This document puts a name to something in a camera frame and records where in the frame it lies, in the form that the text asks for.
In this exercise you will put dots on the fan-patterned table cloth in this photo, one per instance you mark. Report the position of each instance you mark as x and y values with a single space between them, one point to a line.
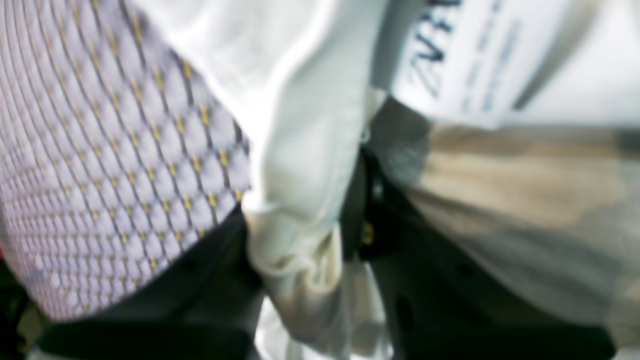
115 156

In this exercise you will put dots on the white T-shirt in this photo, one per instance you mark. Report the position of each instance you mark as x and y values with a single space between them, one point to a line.
511 125

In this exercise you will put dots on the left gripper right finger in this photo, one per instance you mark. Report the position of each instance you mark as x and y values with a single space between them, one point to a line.
439 303

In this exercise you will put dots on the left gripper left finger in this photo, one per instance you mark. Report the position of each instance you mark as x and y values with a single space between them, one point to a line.
204 306

